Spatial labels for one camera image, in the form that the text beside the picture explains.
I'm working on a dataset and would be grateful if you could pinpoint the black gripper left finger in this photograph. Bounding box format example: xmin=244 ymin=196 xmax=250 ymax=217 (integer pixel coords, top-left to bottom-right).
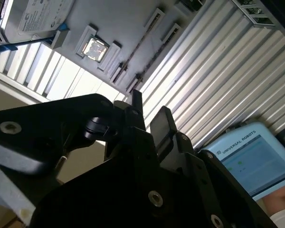
xmin=0 ymin=90 xmax=169 ymax=211

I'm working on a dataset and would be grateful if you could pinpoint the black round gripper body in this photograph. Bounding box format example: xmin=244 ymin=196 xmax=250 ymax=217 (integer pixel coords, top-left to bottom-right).
xmin=29 ymin=158 xmax=205 ymax=228

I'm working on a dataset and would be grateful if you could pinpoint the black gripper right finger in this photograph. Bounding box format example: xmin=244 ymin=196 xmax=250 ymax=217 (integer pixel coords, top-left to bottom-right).
xmin=150 ymin=106 xmax=276 ymax=228

